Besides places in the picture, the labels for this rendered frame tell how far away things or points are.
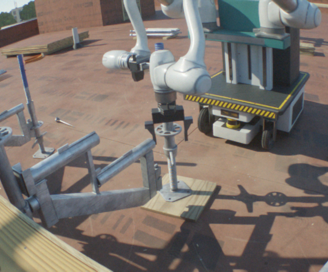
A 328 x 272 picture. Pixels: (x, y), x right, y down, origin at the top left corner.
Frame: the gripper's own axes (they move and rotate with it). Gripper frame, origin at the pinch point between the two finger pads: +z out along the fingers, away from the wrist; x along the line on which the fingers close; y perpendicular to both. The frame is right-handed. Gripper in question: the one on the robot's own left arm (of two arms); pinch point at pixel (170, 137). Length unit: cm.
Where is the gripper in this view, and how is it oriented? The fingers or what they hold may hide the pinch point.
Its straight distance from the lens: 135.5
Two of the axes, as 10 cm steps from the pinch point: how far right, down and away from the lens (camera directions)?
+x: -9.9, 1.2, 0.1
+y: -0.5, -4.7, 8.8
